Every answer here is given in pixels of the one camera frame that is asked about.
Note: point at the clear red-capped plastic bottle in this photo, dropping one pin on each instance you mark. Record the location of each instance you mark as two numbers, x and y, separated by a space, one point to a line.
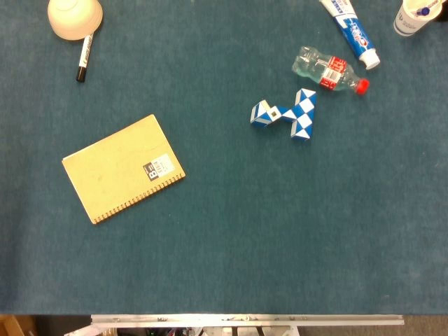
315 66

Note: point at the black whiteboard marker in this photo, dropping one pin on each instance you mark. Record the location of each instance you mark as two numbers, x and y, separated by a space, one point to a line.
84 59

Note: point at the blue white toothpaste tube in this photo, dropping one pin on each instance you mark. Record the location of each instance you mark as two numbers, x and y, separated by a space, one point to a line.
355 33

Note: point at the blue white snake puzzle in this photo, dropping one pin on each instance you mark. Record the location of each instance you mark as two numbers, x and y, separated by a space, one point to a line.
302 115

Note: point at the blue felt table cloth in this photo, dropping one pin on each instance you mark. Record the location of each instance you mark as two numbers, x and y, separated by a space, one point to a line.
224 227

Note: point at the white paper cup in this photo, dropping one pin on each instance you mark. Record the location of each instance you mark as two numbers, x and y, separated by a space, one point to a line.
407 24

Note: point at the yellow spiral notebook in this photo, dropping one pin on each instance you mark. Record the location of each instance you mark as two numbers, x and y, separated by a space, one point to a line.
112 171

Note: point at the brown cardboard box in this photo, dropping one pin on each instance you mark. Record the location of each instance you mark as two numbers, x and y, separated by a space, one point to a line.
10 327

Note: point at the white upturned bowl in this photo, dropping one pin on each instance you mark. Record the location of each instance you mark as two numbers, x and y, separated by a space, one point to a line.
74 17

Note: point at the aluminium frame rail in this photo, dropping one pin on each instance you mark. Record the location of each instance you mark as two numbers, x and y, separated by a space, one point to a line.
245 319

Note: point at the blue-capped marker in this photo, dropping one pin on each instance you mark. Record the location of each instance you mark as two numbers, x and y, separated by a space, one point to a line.
423 11

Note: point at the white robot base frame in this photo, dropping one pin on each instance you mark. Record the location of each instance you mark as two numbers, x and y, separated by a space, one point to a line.
210 331

